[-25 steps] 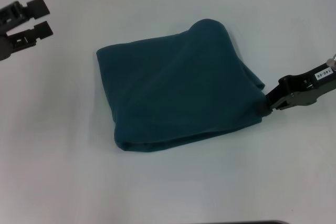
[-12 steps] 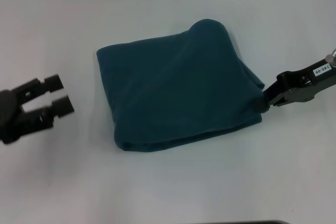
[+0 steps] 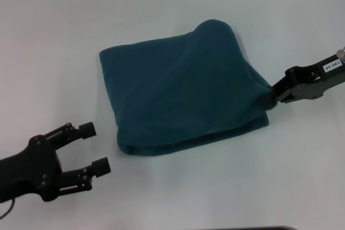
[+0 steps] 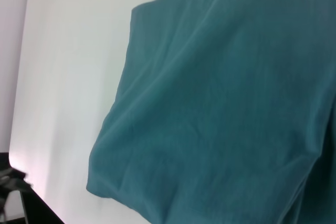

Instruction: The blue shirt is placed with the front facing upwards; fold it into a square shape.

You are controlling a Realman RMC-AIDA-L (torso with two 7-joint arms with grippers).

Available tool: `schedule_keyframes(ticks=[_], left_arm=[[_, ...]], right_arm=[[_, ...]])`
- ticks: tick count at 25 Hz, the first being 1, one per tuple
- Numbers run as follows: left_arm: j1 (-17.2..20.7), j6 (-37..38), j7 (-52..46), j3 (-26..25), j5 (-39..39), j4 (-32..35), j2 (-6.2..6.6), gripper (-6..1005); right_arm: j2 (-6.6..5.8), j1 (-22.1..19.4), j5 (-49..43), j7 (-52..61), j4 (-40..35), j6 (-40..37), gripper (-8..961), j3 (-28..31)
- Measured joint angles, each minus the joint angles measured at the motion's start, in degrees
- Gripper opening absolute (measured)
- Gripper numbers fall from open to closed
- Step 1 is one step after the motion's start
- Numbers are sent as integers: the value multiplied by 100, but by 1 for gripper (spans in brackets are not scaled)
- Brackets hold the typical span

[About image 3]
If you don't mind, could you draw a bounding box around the teal t-shirt with beige print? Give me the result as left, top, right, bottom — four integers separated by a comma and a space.
99, 19, 272, 159

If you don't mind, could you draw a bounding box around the black flat panel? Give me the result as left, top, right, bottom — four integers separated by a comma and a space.
231, 225, 296, 230

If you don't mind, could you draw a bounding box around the thin dark cable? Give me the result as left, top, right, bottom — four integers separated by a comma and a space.
0, 199, 16, 219

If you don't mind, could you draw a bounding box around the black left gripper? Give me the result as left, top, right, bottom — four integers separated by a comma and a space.
0, 121, 112, 203

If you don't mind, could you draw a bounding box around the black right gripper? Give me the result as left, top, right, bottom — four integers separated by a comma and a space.
259, 51, 345, 110

